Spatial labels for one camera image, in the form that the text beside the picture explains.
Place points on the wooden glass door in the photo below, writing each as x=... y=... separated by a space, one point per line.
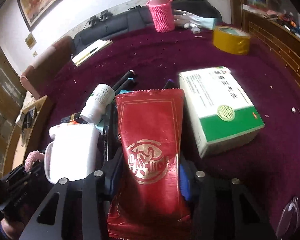
x=12 y=95

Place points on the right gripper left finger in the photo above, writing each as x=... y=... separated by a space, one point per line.
x=77 y=209

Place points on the brown armchair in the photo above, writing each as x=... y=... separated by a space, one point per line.
x=45 y=67

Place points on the white gloves pile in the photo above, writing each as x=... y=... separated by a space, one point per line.
x=188 y=20

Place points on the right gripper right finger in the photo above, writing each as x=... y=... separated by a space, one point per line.
x=221 y=208

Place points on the white pill bottle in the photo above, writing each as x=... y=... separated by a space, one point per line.
x=95 y=106

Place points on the white green medicine box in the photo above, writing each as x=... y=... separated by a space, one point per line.
x=221 y=114

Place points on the black marker blue cap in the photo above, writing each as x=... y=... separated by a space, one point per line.
x=126 y=84

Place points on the cardboard box tray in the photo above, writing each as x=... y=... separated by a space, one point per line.
x=21 y=143

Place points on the person's left hand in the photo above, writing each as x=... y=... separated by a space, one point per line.
x=12 y=230

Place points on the yellow black pen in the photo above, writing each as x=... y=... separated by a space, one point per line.
x=82 y=59

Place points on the white notebook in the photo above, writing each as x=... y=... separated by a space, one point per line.
x=99 y=44

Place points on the pink knitted sleeve bottle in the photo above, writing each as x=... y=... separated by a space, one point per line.
x=162 y=15

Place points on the red foil pouch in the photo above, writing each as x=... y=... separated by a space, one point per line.
x=149 y=204

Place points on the yellow tape roll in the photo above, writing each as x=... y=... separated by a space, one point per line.
x=231 y=40

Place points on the clear cartoon pencil case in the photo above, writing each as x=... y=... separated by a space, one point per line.
x=47 y=161

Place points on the pink fluffy pompom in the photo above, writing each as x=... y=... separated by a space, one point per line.
x=33 y=157

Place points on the black gold tube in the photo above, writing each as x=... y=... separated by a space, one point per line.
x=73 y=117

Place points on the white foam block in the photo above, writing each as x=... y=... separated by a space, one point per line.
x=74 y=152

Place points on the black leather sofa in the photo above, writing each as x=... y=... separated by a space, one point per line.
x=137 y=18

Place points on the white bottle orange cap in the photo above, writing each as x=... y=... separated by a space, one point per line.
x=54 y=129

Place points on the black marker purple cap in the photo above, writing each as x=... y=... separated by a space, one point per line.
x=169 y=84

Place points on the black marker pink cap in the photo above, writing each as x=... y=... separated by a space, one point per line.
x=121 y=80

